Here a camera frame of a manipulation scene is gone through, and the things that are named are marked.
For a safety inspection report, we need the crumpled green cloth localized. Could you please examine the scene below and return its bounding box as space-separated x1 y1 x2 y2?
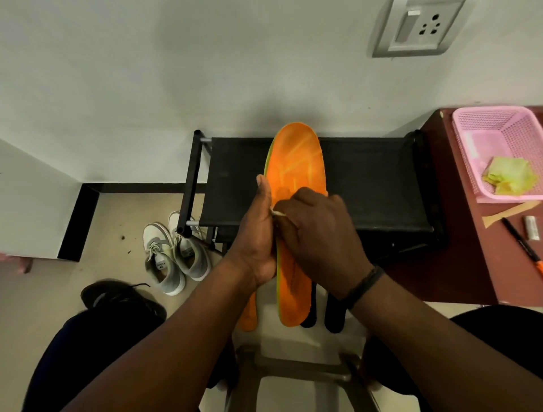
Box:
482 156 540 197

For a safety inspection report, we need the pink plastic mesh basket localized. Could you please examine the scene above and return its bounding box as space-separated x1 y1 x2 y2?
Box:
451 106 543 205

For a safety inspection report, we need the black wristband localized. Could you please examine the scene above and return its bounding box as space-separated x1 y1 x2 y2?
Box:
341 265 385 310

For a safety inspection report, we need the large orange shoe insole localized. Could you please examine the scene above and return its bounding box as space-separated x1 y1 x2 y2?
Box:
263 122 329 328

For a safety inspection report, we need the grey wall socket plate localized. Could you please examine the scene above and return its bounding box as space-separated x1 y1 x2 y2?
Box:
372 0 467 58

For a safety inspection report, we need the flat wooden stick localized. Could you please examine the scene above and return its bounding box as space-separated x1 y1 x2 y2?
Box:
482 200 542 229

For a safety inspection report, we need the black pen with orange end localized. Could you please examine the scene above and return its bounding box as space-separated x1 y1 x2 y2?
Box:
501 217 543 279

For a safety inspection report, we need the black shoe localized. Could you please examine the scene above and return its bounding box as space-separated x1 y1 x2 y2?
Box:
80 278 168 322

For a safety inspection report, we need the person's left leg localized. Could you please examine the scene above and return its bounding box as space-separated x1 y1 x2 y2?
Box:
22 309 238 412

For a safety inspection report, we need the person's left forearm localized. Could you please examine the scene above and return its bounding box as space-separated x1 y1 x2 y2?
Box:
61 260 259 412

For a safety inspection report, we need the grey metal stool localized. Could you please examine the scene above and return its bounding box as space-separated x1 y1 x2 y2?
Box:
224 343 379 412

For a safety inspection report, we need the black shoe insole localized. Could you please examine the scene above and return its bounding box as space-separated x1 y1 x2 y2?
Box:
299 280 319 329
324 293 347 334

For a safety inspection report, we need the person's left hand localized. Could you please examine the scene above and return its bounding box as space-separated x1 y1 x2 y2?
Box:
224 174 279 290

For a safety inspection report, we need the black fabric shoe rack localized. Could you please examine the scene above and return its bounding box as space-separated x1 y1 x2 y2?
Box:
176 129 447 256

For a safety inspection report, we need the grey white sneaker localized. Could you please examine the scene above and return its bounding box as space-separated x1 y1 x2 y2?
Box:
142 222 187 296
167 211 212 282

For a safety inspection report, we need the person's right forearm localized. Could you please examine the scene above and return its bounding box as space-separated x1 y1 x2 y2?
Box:
349 274 543 412

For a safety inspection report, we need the person's right hand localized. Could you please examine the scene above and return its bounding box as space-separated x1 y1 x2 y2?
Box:
273 187 377 299

